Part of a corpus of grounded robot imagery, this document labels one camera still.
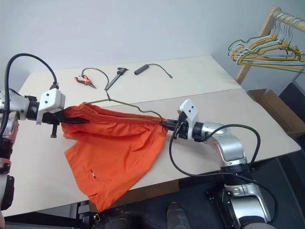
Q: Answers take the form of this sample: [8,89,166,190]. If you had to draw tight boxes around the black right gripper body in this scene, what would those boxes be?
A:
[173,112,189,140]

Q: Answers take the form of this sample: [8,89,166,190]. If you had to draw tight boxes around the black fabric object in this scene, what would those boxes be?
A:
[278,81,305,115]

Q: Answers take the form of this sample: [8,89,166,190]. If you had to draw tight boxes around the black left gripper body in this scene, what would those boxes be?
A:
[41,108,65,139]

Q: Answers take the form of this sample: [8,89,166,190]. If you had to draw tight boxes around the orange shorts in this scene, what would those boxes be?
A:
[61,102,169,213]

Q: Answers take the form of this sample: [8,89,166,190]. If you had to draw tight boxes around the black adapter with cable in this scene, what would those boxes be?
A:
[133,62,174,79]

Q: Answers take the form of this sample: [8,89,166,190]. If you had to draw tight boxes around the wooden clothes rack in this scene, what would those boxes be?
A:
[234,7,305,85]

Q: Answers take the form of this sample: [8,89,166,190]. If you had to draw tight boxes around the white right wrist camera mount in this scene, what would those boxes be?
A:
[177,99,200,139]

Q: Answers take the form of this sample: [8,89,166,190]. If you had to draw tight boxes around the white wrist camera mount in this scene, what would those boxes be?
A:
[35,88,66,125]
[177,99,200,139]

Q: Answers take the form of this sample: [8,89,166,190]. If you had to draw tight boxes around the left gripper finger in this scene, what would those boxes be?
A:
[61,114,86,121]
[61,119,88,125]

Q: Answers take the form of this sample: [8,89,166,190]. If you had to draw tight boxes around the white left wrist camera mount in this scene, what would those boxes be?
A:
[35,88,66,125]

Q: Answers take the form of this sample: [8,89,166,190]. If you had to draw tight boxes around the black plastic caliper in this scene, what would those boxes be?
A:
[104,67,129,91]

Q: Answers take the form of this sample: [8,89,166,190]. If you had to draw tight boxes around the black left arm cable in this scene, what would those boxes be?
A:
[0,52,59,139]

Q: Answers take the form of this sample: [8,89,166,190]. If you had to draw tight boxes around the bunch of wire hangers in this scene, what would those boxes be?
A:
[234,23,305,69]

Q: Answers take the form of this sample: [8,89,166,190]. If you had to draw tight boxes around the olive wire hanger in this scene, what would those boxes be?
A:
[81,67,169,125]

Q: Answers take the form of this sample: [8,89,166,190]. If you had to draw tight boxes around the orange-handled pliers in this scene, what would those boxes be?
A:
[73,74,98,90]

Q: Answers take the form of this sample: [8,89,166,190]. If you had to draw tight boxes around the brown cardboard box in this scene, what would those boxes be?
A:
[247,88,305,140]

